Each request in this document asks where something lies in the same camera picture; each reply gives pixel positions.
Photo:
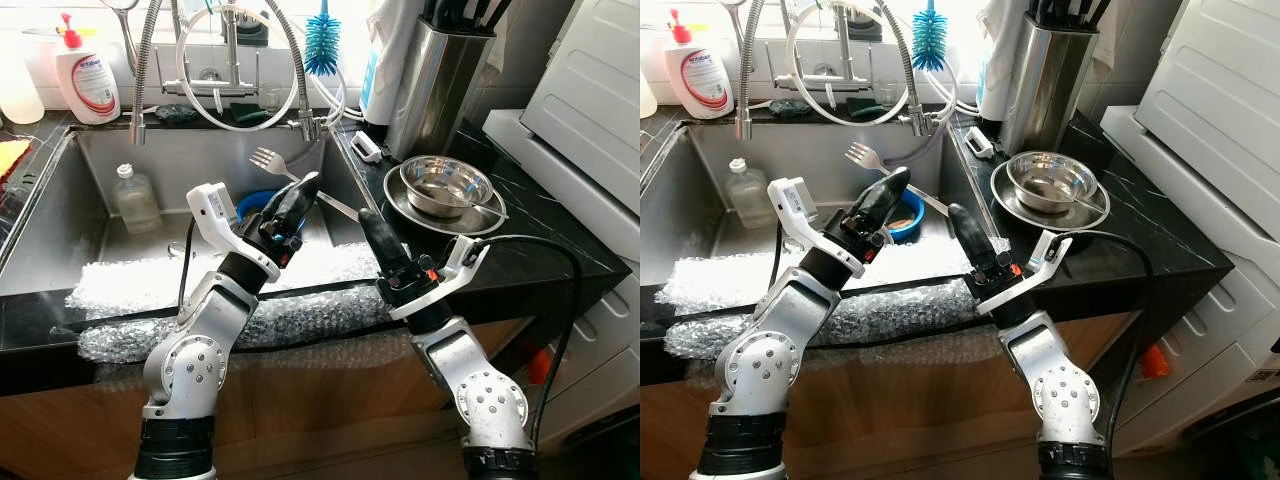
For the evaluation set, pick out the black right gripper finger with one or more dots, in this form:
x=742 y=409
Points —
x=390 y=243
x=963 y=243
x=978 y=238
x=375 y=248

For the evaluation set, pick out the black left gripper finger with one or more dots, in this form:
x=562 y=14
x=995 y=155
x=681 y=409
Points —
x=892 y=210
x=876 y=198
x=306 y=212
x=292 y=200

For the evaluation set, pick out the steel fork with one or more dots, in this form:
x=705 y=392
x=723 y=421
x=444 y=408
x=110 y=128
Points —
x=860 y=155
x=268 y=160

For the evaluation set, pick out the large steel plate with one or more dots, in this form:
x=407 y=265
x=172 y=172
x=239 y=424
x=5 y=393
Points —
x=1040 y=220
x=440 y=225

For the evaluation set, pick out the steel bowl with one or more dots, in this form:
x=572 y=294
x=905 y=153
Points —
x=1050 y=180
x=445 y=185

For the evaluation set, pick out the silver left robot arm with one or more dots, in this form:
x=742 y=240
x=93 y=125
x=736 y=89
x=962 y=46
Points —
x=190 y=370
x=760 y=370

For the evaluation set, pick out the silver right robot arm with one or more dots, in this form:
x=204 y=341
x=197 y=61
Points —
x=1060 y=390
x=480 y=390

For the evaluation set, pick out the steel kitchen sink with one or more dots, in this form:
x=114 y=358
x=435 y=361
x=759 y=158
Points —
x=200 y=150
x=800 y=145

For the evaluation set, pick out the blue bowl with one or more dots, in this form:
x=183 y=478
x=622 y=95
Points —
x=252 y=205
x=910 y=225

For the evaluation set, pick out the bubble wrap sheet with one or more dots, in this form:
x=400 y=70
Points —
x=320 y=300
x=920 y=295

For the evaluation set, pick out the small white clip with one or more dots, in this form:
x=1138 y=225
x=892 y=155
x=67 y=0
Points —
x=366 y=148
x=978 y=142

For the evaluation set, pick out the green sponge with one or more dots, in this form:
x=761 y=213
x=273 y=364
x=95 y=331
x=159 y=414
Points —
x=862 y=110
x=255 y=116

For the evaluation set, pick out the steel spoon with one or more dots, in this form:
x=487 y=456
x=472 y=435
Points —
x=1088 y=202
x=485 y=209

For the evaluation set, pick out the clear glass bottle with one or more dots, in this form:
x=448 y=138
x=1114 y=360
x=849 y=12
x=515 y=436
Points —
x=748 y=200
x=137 y=205

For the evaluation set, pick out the dark scouring pad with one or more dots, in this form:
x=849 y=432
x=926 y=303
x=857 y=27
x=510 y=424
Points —
x=788 y=110
x=175 y=116

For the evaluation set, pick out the chrome faucet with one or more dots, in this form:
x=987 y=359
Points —
x=825 y=82
x=215 y=88

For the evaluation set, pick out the blue bottle brush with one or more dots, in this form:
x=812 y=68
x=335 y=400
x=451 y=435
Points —
x=322 y=50
x=930 y=45

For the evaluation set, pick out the wooden cabinet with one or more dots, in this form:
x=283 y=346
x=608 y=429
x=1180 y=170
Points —
x=930 y=420
x=330 y=420

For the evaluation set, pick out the small orange item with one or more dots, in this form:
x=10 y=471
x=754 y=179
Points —
x=1155 y=362
x=540 y=368

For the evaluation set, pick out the steel knife block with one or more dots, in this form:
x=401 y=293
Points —
x=435 y=90
x=1045 y=90

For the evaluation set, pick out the white bottle blue label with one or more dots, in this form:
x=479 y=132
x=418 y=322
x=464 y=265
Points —
x=385 y=60
x=1000 y=60

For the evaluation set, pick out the thin chrome gooseneck tap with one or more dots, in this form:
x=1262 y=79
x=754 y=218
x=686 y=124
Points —
x=740 y=40
x=130 y=45

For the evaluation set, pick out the white soap bottle red pump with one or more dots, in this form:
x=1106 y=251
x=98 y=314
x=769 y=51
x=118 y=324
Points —
x=88 y=90
x=700 y=85

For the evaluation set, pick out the translucent plastic bottle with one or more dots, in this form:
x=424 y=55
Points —
x=647 y=100
x=20 y=90

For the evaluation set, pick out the white appliance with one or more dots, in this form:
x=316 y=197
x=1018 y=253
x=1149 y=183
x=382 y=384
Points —
x=1210 y=90
x=590 y=90

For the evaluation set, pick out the yellow cloth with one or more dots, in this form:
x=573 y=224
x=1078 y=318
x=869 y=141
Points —
x=12 y=158

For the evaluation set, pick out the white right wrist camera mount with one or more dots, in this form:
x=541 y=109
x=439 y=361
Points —
x=465 y=255
x=1050 y=250

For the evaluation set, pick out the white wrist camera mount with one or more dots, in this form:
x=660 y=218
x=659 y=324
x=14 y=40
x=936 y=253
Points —
x=790 y=200
x=212 y=210
x=465 y=255
x=1050 y=250

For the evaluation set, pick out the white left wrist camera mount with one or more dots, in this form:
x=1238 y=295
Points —
x=790 y=200
x=212 y=210

